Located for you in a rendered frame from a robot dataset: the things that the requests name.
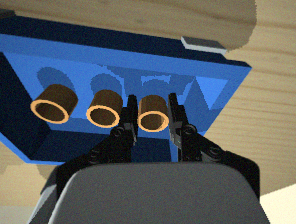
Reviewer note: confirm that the blue crate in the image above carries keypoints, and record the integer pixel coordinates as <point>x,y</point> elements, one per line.
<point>137,66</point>

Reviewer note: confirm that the bronze bushing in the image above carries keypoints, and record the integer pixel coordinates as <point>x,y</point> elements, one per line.
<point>152,122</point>
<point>105,109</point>
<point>58,103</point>

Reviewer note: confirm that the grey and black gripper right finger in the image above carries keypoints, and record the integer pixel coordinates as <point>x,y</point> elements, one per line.
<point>193,147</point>

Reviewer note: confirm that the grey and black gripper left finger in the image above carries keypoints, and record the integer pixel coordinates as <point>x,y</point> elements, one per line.
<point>116,148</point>

